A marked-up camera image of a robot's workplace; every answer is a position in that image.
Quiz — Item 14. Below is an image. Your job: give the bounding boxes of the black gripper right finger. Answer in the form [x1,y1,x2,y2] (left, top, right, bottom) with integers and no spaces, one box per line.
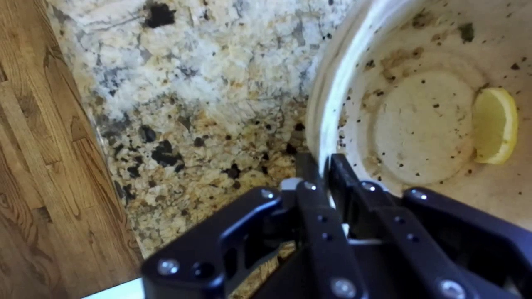
[328,155,532,299]

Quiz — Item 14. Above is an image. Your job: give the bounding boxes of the yellow lemon slice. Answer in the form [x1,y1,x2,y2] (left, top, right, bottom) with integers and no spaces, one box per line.
[472,88,519,165]

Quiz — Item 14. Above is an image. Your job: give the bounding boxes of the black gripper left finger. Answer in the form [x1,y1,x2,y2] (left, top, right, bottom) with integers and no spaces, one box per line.
[142,155,368,299]

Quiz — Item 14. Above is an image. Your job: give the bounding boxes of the white ceramic top bowl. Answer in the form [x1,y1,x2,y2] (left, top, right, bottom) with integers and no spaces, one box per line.
[306,0,532,228]

